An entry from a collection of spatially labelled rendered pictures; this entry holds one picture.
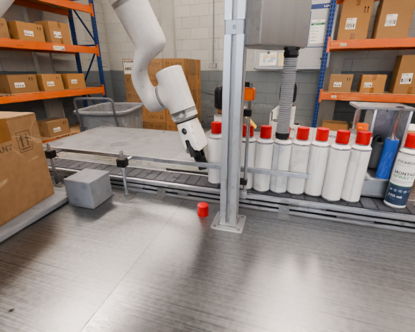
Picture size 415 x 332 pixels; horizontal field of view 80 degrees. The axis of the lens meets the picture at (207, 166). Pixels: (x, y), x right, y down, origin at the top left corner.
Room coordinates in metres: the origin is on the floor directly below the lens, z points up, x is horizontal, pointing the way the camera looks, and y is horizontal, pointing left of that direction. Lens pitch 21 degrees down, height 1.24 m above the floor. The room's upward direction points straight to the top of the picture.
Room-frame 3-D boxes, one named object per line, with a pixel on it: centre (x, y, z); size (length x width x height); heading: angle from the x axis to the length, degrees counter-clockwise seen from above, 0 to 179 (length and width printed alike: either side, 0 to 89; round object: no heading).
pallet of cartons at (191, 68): (4.65, 0.76, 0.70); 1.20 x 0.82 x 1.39; 73
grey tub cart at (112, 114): (3.15, 1.20, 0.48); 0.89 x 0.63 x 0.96; 176
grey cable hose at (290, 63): (0.62, -0.19, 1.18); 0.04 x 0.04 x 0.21
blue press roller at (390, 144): (0.67, -0.51, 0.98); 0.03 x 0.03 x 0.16
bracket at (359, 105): (0.73, -0.50, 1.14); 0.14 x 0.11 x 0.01; 73
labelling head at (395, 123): (0.73, -0.49, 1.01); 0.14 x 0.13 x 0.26; 73
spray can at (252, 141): (0.73, -0.12, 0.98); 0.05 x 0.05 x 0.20
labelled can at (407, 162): (0.62, -0.53, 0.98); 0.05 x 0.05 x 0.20
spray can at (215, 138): (0.77, -0.03, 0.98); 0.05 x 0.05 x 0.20
